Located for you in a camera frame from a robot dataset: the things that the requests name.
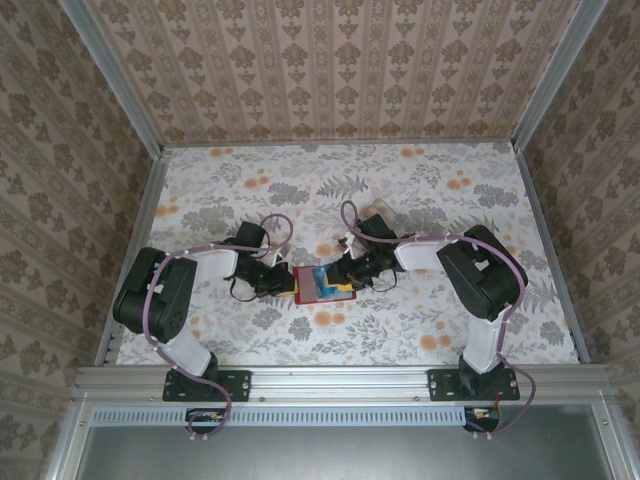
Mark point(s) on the red card holder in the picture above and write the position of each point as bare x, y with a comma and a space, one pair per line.
310, 287

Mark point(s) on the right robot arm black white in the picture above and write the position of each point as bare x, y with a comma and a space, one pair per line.
480, 280

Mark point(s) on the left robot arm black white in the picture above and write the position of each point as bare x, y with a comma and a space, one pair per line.
150, 300

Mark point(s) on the floral table cover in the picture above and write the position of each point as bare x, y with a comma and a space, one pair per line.
350, 340

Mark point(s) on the grey metal sheet panel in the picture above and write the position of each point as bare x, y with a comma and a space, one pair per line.
325, 455

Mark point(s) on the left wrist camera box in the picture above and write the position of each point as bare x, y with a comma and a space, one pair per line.
278, 257

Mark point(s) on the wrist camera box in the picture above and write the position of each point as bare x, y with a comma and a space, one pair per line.
347, 247
278, 257

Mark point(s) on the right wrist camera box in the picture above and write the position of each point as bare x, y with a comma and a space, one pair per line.
347, 247

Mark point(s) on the long aluminium base rail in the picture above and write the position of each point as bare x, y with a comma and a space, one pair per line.
340, 382

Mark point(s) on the thin aluminium wall rail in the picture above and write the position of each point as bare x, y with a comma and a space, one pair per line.
340, 142

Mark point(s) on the aluminium side rail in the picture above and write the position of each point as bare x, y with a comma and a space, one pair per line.
147, 200
532, 200

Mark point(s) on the aluminium corner post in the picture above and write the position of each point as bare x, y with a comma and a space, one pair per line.
112, 80
555, 75

